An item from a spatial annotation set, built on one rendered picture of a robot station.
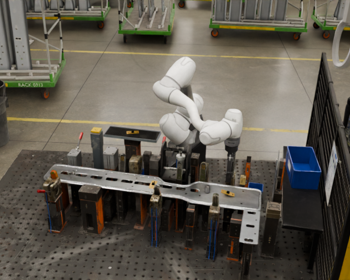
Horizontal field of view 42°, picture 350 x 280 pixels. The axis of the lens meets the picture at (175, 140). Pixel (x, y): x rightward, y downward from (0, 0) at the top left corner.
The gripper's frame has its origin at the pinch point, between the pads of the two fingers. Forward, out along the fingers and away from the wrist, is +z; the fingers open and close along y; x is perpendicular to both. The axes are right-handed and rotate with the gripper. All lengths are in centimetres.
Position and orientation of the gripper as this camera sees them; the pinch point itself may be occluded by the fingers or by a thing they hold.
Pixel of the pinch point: (229, 174)
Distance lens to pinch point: 274.3
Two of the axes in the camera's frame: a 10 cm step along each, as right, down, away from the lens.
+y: -2.1, 4.6, -8.6
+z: -0.1, 8.8, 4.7
